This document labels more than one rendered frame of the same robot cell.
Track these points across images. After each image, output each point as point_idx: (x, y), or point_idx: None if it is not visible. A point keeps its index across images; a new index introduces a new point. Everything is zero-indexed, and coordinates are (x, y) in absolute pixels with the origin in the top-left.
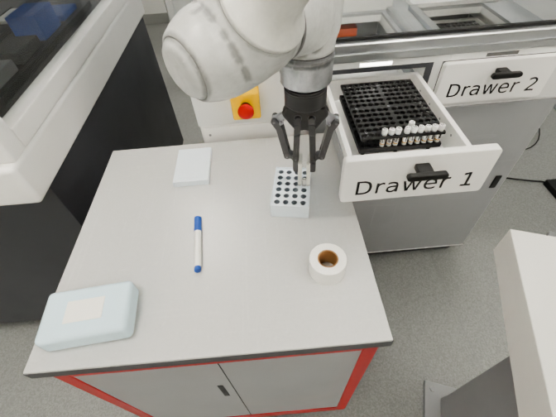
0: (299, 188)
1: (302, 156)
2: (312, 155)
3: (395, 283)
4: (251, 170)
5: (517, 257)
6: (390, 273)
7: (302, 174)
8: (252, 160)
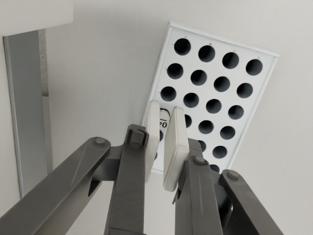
0: (180, 104)
1: (163, 179)
2: (134, 158)
3: (41, 56)
4: (268, 202)
5: None
6: (44, 70)
7: (158, 151)
8: None
